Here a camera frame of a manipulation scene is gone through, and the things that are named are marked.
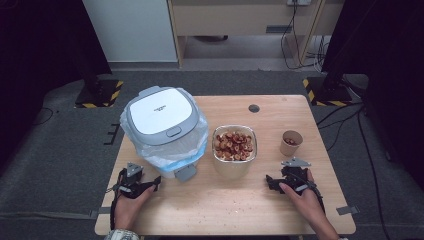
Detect white cabinet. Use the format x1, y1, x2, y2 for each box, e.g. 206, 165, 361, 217
82, 0, 178, 63

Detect clear plastic bin liner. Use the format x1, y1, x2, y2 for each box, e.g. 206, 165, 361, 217
119, 87, 210, 174

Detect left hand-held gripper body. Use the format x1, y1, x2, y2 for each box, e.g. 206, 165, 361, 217
116, 162, 149, 200

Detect person's left hand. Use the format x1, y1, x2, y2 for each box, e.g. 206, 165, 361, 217
113, 184, 158, 231

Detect grey tape strip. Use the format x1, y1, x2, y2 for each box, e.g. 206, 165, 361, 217
88, 206, 112, 220
335, 205, 361, 216

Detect thin black floor cable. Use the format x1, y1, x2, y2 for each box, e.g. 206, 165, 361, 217
32, 106, 60, 127

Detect light wooden desk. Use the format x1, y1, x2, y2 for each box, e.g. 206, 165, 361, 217
167, 0, 344, 69

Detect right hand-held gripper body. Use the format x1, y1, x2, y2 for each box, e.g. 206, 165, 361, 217
280, 157, 318, 195

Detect brown paper cup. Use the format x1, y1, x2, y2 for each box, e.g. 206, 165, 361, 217
279, 129, 304, 158

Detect person's right hand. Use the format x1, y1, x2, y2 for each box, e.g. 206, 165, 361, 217
279, 169, 330, 231

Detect black curtain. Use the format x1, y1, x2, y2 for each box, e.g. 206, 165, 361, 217
321, 0, 424, 191
0, 0, 113, 174

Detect glass bowl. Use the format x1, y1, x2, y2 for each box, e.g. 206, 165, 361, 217
211, 124, 258, 178

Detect white pedal bin grey lid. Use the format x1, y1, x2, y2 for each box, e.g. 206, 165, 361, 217
123, 85, 205, 183

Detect black hanging cables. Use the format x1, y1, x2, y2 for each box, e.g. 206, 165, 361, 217
279, 0, 326, 72

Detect black floor cables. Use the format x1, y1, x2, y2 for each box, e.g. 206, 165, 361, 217
315, 101, 393, 240

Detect striped black yellow stand base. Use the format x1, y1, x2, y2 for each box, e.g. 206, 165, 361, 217
74, 78, 125, 109
302, 76, 355, 108

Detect pile of dried fruit slices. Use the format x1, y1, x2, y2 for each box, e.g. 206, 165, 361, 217
214, 130, 255, 162

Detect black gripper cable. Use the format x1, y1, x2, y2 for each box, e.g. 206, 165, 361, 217
299, 179, 327, 214
105, 168, 129, 232

